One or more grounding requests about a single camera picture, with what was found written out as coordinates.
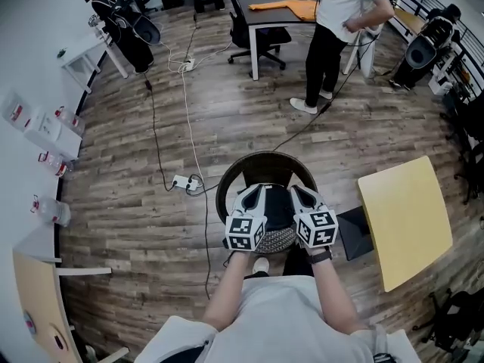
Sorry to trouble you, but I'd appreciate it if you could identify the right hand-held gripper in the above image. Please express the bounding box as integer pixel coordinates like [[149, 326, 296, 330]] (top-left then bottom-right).
[[288, 184, 340, 249]]

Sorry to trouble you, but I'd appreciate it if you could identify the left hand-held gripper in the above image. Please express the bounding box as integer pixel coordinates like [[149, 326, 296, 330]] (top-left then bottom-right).
[[225, 184, 269, 253]]

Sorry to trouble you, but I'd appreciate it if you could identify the black fabric bag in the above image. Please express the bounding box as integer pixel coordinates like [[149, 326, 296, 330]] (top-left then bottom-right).
[[241, 182, 302, 237]]

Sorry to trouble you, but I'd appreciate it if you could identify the person's right forearm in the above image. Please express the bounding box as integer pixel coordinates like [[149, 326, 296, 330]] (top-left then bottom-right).
[[304, 246, 360, 334]]

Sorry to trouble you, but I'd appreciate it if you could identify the person's left forearm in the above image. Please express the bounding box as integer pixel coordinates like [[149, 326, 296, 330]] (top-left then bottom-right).
[[202, 250, 253, 333]]

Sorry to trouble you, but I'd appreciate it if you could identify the black office chair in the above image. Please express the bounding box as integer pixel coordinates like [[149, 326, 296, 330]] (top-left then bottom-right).
[[440, 88, 484, 147], [452, 141, 484, 206], [411, 288, 484, 352], [227, 0, 293, 71]]

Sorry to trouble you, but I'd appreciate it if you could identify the black wristwatch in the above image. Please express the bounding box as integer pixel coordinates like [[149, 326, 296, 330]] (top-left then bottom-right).
[[309, 248, 334, 265]]

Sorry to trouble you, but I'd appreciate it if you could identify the person's black trouser leg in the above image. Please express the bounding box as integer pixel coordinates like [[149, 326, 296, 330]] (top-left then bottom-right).
[[282, 246, 315, 279]]

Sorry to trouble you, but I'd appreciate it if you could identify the person's white shoe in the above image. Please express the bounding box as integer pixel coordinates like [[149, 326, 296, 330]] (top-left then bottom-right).
[[252, 257, 271, 276]]

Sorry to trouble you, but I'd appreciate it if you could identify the yellow square table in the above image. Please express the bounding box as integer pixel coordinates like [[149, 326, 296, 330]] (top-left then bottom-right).
[[357, 155, 454, 293]]

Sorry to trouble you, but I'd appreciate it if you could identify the person's white shirt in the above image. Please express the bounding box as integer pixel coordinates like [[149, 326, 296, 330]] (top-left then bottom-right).
[[134, 274, 423, 363]]

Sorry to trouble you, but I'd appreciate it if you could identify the white plastic crate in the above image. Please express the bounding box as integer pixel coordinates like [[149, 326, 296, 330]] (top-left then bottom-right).
[[428, 66, 455, 96]]

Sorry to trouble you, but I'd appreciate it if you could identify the dark brown desk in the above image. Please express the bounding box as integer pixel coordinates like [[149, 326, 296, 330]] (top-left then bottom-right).
[[235, 0, 323, 82]]

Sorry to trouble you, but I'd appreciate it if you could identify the orange cloth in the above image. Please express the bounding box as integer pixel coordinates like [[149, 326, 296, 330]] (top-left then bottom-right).
[[247, 0, 319, 22]]

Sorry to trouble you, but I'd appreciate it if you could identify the clear water bottle red cap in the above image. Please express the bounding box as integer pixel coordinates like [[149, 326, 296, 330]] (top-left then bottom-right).
[[37, 150, 75, 178], [30, 194, 72, 228], [54, 105, 86, 136]]

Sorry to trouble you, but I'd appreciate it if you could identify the white water dispenser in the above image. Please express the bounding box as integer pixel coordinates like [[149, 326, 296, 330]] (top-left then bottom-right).
[[0, 91, 83, 159]]

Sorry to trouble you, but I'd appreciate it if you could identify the white side table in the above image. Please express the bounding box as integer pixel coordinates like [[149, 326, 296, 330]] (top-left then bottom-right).
[[61, 23, 130, 95]]

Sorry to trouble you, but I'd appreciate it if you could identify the light wooden desk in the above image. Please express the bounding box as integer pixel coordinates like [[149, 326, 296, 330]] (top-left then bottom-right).
[[11, 250, 82, 363]]

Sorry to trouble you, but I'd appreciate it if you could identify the black metal railing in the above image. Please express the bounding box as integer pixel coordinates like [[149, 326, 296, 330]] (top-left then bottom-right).
[[377, 0, 484, 102]]

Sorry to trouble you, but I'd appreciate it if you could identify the black floor cable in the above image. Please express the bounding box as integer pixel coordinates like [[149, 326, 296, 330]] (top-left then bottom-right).
[[272, 36, 377, 153], [144, 79, 212, 301]]

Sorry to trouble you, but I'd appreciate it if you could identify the white floor cable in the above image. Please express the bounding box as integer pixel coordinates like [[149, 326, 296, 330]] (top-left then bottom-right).
[[158, 38, 234, 178]]

